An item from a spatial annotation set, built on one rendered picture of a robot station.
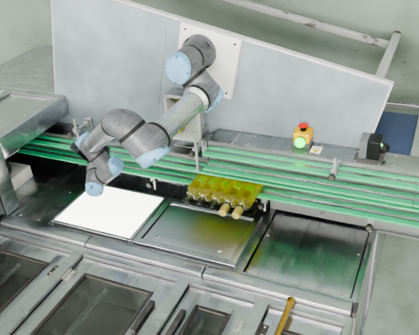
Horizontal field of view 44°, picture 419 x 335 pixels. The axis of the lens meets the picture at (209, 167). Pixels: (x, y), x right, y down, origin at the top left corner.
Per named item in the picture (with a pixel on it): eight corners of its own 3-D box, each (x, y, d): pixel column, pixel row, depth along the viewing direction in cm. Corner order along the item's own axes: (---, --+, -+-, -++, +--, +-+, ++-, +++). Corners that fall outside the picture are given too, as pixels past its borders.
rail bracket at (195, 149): (201, 161, 238) (189, 175, 229) (198, 129, 230) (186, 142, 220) (207, 163, 237) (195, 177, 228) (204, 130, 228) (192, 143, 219)
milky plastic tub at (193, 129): (176, 130, 252) (167, 138, 245) (171, 87, 240) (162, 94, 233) (209, 135, 245) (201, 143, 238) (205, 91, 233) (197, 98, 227)
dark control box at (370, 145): (361, 147, 217) (358, 157, 211) (363, 131, 213) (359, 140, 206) (382, 151, 214) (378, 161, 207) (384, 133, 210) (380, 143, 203)
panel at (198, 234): (93, 186, 263) (50, 226, 237) (92, 181, 261) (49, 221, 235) (263, 221, 229) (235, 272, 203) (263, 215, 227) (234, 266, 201)
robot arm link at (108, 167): (103, 152, 209) (86, 167, 214) (121, 173, 211) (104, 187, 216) (110, 145, 216) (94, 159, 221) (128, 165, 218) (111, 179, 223)
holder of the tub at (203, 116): (178, 139, 255) (171, 147, 249) (172, 87, 240) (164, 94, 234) (210, 144, 248) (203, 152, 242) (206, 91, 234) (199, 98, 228)
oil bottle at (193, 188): (205, 175, 242) (185, 200, 226) (205, 165, 239) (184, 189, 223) (217, 177, 240) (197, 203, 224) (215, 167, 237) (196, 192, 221)
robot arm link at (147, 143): (209, 62, 210) (128, 131, 173) (232, 91, 212) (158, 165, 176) (191, 76, 219) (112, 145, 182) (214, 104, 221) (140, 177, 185)
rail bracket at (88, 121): (96, 133, 270) (70, 154, 253) (90, 104, 262) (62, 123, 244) (104, 134, 269) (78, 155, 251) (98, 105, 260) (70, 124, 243)
